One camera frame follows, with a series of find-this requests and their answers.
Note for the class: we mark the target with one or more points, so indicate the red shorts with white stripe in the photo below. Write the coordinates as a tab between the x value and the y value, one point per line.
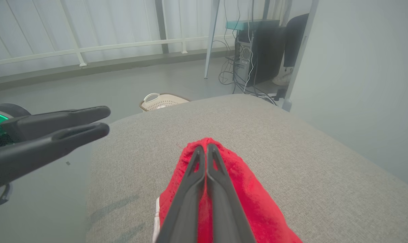
251	195

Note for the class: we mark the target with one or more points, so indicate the teal flat box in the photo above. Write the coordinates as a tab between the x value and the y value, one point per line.
251	24

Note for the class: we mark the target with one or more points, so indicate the grey partition foot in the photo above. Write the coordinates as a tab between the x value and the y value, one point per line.
286	105

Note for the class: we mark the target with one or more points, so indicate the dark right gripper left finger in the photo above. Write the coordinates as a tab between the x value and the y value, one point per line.
187	209

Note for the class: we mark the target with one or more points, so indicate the wide light grey partition panel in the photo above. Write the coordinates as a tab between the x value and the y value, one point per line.
359	84

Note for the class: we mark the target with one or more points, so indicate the beige plastic laundry basket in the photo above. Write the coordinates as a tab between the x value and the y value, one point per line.
165	101

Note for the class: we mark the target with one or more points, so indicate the black trouser leg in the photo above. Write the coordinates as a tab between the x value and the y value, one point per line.
295	40

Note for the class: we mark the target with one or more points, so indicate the dark grey vertical post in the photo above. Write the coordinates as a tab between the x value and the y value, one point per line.
161	27

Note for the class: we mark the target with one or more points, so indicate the grey fabric sofa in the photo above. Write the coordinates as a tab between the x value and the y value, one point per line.
291	168

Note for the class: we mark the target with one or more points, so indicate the white metal table leg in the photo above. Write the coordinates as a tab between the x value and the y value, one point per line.
211	37
266	8

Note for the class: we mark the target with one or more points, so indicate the white metal railing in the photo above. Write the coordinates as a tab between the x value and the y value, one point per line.
139	44

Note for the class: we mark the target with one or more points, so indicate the light grey partition post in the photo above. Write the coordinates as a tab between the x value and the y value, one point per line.
302	47

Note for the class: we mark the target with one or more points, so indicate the black computer tower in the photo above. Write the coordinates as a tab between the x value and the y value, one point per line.
268	54

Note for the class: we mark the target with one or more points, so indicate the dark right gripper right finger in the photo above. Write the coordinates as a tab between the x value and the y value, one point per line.
227	216

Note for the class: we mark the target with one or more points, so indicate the white sneaker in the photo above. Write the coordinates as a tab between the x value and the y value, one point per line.
283	77

